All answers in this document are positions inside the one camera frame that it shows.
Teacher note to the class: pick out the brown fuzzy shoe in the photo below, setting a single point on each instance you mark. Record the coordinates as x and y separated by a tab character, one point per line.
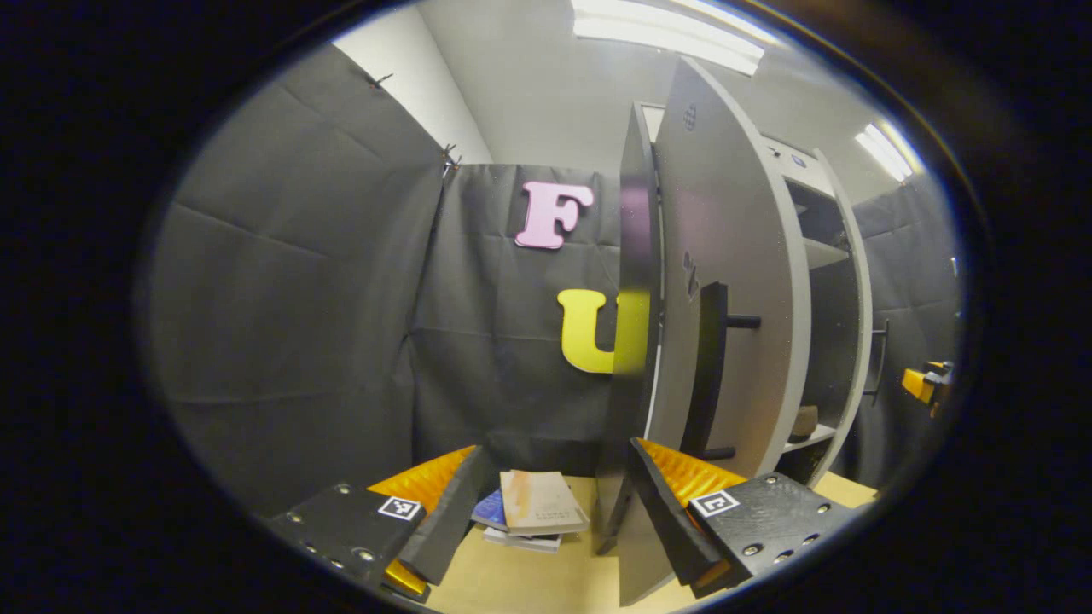
804	424

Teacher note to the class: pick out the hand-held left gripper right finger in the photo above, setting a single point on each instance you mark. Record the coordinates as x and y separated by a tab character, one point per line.
665	520

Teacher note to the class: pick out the small ceiling light panel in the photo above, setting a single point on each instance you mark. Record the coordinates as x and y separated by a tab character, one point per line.
885	152

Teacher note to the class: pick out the grey shoe cabinet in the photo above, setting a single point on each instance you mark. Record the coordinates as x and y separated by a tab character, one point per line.
636	256

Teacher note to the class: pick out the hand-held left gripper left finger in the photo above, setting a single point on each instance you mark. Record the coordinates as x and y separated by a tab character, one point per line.
452	520

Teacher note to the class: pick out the metal backdrop clip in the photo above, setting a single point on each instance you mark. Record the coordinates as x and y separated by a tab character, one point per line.
450	160
380	81

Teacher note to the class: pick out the white cover book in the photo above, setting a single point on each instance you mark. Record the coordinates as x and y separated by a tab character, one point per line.
520	541

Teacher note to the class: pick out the long ceiling light panel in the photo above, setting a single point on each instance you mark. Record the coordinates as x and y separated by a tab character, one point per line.
674	34

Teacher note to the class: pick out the beige cover book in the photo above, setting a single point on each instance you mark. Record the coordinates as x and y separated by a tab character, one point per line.
542	503

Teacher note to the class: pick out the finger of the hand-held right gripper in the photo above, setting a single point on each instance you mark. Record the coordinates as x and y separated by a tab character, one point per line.
926	384

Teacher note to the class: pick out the blue cover book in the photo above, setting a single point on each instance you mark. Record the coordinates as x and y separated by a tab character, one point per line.
492	512

